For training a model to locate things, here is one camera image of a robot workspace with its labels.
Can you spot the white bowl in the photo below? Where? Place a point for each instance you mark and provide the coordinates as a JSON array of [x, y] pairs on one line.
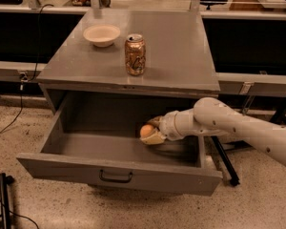
[[102, 35]]

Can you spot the grey rail bench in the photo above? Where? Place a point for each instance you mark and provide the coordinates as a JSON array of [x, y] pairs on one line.
[[246, 46]]

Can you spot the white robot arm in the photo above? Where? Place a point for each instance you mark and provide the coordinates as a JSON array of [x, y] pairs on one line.
[[210, 116]]

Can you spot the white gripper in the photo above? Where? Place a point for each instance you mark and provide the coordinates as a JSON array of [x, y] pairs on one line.
[[167, 125]]

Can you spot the gold soda can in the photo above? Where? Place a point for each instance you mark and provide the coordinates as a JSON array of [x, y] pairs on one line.
[[135, 54]]

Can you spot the black drawer handle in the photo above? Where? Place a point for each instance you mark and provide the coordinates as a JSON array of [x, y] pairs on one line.
[[115, 178]]

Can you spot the orange fruit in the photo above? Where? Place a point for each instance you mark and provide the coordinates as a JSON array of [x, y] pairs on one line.
[[146, 130]]

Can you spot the black stand frame right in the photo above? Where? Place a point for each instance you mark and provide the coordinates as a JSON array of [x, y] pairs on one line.
[[278, 117]]

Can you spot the grey open top drawer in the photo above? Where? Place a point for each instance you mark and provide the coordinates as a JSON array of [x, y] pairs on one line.
[[94, 131]]

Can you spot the black stand lower left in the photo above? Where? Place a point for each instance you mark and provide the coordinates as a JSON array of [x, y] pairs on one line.
[[5, 212]]

